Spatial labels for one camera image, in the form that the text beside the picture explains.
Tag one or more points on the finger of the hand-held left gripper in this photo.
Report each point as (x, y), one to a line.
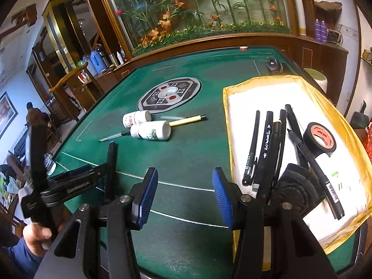
(112, 165)

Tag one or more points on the black oval device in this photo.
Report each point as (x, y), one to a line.
(272, 64)

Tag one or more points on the yellow lined white tray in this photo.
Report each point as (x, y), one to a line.
(241, 104)

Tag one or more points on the slim silver pen black grip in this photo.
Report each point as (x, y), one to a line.
(114, 137)

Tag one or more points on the round grey control panel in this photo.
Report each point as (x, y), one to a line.
(170, 93)

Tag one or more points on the clear glass cup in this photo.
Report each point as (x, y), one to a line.
(51, 164)

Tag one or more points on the black tape roll red core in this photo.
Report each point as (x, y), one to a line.
(309, 136)

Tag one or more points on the red box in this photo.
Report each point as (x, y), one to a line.
(83, 78)

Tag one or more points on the white flat box green mark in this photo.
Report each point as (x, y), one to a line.
(348, 180)

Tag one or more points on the light blue jug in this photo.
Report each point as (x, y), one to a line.
(87, 66)

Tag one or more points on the person's left forearm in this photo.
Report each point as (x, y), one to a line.
(17, 260)

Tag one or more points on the long black pen white label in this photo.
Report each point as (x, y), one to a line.
(319, 174)

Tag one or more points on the pale green round stool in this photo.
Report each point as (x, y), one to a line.
(315, 78)

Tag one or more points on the white roll yellow bands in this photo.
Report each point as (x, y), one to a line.
(298, 5)

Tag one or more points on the gold framed display cabinet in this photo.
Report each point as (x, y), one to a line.
(61, 29)

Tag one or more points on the wooden wall shelf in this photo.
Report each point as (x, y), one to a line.
(24, 14)

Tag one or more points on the glass panel with artificial flowers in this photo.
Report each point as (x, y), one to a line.
(189, 11)

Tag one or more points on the steel flask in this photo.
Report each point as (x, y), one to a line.
(114, 60)

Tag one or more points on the small yellow box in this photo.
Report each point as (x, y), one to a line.
(366, 55)

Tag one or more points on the wooden sideboard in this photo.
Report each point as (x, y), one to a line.
(110, 74)

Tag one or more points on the white bottle green print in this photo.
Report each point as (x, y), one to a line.
(151, 130)

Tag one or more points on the red plastic bag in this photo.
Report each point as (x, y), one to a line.
(369, 145)

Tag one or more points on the black pot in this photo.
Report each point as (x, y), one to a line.
(359, 117)

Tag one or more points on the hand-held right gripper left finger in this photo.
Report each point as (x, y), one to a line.
(148, 194)

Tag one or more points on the clear plastic pen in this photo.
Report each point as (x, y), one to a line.
(161, 118)

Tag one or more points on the framed wall picture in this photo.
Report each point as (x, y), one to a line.
(7, 113)

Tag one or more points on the yellow pen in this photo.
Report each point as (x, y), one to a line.
(186, 120)

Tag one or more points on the small white bottle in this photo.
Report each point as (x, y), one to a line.
(120, 58)

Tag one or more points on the blue thermos jug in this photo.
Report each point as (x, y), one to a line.
(97, 62)

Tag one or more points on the person's left hand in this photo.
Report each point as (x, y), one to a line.
(36, 237)

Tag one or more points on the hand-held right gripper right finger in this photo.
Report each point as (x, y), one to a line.
(223, 199)

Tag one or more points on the wooden chair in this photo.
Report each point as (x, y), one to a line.
(69, 77)

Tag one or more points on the white bottle red label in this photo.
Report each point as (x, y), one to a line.
(136, 119)

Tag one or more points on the brown wood carving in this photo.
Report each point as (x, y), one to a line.
(328, 8)

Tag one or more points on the wooden partition cabinet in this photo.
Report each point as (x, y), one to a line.
(308, 58)

